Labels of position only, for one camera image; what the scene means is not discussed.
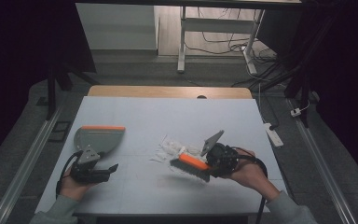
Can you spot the black tripod stand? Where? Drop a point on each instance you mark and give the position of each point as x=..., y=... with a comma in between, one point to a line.
x=51, y=90

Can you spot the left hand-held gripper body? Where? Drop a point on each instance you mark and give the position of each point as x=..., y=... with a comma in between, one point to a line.
x=85, y=174

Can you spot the white board table cover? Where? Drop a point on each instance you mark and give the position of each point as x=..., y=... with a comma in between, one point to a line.
x=143, y=112

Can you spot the pile of white paper scraps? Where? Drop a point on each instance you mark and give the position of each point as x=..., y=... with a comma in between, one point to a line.
x=174, y=146

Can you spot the orange brush with grey bristles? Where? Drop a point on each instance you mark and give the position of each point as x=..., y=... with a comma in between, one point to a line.
x=192, y=161

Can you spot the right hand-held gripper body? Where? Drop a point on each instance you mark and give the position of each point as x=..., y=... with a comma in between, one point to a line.
x=225, y=160

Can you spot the person's right hand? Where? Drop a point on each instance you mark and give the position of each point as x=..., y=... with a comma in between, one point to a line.
x=251, y=174

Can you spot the black metal stand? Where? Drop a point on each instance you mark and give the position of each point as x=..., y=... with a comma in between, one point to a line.
x=304, y=71

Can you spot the white cabinet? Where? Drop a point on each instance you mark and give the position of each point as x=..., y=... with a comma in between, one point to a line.
x=118, y=28

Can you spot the person's left hand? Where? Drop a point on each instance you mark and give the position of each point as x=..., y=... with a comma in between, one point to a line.
x=71, y=188

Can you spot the dark curtain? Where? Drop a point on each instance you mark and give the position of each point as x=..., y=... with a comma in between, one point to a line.
x=351, y=77
x=18, y=62

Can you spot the small white adapter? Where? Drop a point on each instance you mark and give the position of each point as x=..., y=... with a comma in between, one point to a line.
x=296, y=112

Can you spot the aluminium floor rail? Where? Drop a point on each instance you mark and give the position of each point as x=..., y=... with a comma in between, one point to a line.
x=24, y=169
x=323, y=168

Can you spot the white metal desk frame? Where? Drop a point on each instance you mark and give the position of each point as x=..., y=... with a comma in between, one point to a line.
x=181, y=46

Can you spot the grey dustpan with orange edge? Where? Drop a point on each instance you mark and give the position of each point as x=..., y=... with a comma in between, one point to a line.
x=102, y=138

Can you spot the white power strip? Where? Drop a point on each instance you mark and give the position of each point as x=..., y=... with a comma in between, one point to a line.
x=273, y=134

